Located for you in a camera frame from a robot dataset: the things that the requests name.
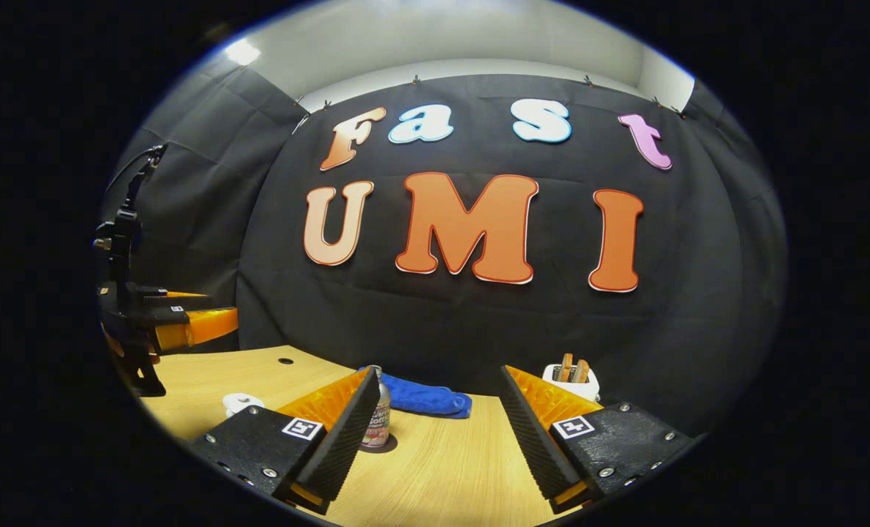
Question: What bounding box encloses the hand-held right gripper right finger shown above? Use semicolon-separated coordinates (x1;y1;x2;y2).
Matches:
499;364;695;516

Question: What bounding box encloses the ceiling light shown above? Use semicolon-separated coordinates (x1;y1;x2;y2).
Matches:
226;38;261;67

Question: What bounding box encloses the white toaster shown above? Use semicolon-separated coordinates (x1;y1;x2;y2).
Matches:
542;362;601;402

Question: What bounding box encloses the black cable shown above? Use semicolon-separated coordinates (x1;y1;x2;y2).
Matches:
105;143;169;220

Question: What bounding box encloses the silver water bottle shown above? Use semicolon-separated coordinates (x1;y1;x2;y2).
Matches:
360;365;391;449

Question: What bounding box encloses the blue cloth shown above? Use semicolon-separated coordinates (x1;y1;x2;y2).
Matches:
359;366;473;419

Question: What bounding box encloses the black backdrop cloth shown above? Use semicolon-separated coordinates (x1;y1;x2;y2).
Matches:
102;59;790;440

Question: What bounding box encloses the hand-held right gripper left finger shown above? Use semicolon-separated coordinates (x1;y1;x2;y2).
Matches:
187;366;383;517

